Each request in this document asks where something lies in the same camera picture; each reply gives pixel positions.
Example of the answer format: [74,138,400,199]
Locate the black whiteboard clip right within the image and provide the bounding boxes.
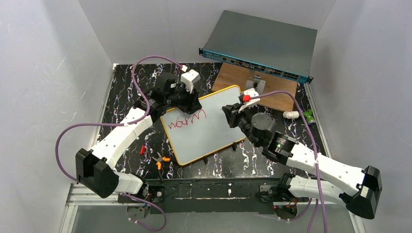
[231,142,237,151]

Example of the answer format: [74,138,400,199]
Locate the aluminium frame rail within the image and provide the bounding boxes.
[59,183,366,233]

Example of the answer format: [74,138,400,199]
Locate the white and green pipe fitting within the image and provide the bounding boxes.
[282,109,316,124]

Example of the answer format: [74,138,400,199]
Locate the wooden board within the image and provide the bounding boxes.
[211,62,298,113]

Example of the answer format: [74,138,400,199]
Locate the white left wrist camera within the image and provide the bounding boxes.
[180,65,200,94]

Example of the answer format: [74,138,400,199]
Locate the grey network switch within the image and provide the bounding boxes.
[199,10,317,84]

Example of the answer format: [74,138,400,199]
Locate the red marker cap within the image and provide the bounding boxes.
[139,145,145,155]

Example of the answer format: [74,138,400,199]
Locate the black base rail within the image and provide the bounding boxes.
[116,177,307,216]

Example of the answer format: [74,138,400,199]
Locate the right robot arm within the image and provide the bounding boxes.
[222,103,382,219]

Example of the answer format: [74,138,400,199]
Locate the orange handled pliers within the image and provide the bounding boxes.
[151,152,182,182]

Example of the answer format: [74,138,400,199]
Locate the metal bracket on board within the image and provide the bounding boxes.
[245,70,266,95]

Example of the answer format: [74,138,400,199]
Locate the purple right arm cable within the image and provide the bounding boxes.
[249,90,329,233]

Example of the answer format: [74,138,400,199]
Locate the orange framed whiteboard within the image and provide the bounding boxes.
[160,85,246,166]

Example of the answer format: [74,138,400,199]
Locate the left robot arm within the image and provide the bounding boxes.
[75,69,202,198]

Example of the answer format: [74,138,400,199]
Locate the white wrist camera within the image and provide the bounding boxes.
[180,65,200,94]
[238,88,260,113]

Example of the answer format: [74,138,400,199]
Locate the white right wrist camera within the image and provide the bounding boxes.
[238,88,260,113]

